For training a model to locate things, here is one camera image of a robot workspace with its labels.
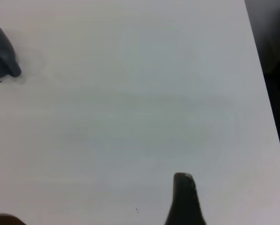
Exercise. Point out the dark grey ceramic mug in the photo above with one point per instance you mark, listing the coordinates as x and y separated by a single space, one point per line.
0 58

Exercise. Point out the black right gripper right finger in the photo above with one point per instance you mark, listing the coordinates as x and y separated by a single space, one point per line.
185 206

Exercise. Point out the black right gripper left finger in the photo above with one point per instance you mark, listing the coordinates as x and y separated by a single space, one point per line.
1 220

